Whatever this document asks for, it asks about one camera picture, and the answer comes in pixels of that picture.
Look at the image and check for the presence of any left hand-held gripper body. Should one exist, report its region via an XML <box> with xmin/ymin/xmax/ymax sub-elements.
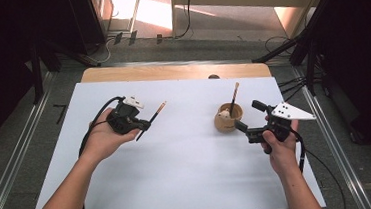
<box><xmin>105</xmin><ymin>94</ymin><xmax>148</xmax><ymax>137</ymax></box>

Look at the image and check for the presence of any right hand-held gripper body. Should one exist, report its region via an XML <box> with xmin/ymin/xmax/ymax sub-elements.
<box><xmin>243</xmin><ymin>99</ymin><xmax>319</xmax><ymax>148</ymax></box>

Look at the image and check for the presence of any dark pencil with short orange end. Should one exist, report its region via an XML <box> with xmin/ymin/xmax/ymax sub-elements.
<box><xmin>132</xmin><ymin>100</ymin><xmax>170</xmax><ymax>142</ymax></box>

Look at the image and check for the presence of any wooden pen holder with bear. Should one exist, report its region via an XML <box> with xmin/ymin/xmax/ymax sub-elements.
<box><xmin>212</xmin><ymin>101</ymin><xmax>246</xmax><ymax>135</ymax></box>

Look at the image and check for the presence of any dark pencil with long brown end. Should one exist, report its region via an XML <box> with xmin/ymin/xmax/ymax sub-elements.
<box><xmin>226</xmin><ymin>81</ymin><xmax>243</xmax><ymax>117</ymax></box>

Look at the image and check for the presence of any person's left hand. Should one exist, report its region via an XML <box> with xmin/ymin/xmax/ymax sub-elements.
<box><xmin>79</xmin><ymin>105</ymin><xmax>143</xmax><ymax>164</ymax></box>

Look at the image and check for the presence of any person's right hand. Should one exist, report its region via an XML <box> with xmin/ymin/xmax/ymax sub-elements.
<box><xmin>259</xmin><ymin>113</ymin><xmax>305</xmax><ymax>181</ymax></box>

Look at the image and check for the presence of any white table cover sheet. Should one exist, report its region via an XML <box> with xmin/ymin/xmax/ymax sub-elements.
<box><xmin>21</xmin><ymin>63</ymin><xmax>327</xmax><ymax>209</ymax></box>

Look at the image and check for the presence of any wooden table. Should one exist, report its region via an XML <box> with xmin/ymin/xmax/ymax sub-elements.
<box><xmin>79</xmin><ymin>53</ymin><xmax>273</xmax><ymax>93</ymax></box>

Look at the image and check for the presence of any black metal stand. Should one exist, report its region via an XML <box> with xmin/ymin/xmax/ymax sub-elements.
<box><xmin>27</xmin><ymin>30</ymin><xmax>105</xmax><ymax>104</ymax></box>
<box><xmin>247</xmin><ymin>0</ymin><xmax>351</xmax><ymax>101</ymax></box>

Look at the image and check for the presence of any beige desk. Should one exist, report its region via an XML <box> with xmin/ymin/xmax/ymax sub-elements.
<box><xmin>168</xmin><ymin>0</ymin><xmax>334</xmax><ymax>48</ymax></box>

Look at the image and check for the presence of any left hand-held gripper cable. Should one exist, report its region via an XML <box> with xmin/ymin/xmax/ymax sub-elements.
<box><xmin>71</xmin><ymin>95</ymin><xmax>135</xmax><ymax>209</ymax></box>

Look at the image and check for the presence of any hand-held gripper cable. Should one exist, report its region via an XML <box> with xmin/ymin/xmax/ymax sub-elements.
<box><xmin>71</xmin><ymin>95</ymin><xmax>135</xmax><ymax>209</ymax></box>
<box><xmin>294</xmin><ymin>125</ymin><xmax>347</xmax><ymax>209</ymax></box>

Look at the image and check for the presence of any bundle of black floor cables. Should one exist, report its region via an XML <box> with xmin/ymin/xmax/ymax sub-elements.
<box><xmin>276</xmin><ymin>74</ymin><xmax>311</xmax><ymax>104</ymax></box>

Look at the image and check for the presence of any right hand-held gripper cable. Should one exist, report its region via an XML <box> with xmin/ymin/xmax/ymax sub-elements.
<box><xmin>294</xmin><ymin>125</ymin><xmax>347</xmax><ymax>209</ymax></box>

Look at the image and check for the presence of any aluminium floor rail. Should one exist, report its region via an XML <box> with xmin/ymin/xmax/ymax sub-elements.
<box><xmin>0</xmin><ymin>71</ymin><xmax>66</xmax><ymax>209</ymax></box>
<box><xmin>290</xmin><ymin>60</ymin><xmax>371</xmax><ymax>209</ymax></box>

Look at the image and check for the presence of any black hanging cable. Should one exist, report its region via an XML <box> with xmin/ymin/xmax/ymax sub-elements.
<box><xmin>171</xmin><ymin>0</ymin><xmax>197</xmax><ymax>40</ymax></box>

